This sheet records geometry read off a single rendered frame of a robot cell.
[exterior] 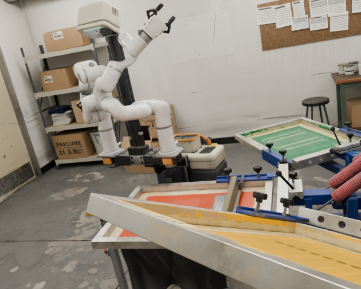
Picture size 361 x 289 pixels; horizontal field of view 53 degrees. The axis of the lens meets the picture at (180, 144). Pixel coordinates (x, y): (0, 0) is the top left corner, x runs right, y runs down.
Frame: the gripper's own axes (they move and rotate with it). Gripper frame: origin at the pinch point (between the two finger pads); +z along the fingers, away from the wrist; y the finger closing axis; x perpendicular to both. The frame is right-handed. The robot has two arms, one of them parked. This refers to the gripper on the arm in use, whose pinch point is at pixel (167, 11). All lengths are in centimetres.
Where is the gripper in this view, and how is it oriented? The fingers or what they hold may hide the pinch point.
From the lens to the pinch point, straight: 198.3
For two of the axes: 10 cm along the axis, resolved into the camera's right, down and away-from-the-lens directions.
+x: 3.5, 5.4, -7.7
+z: 6.9, -7.0, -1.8
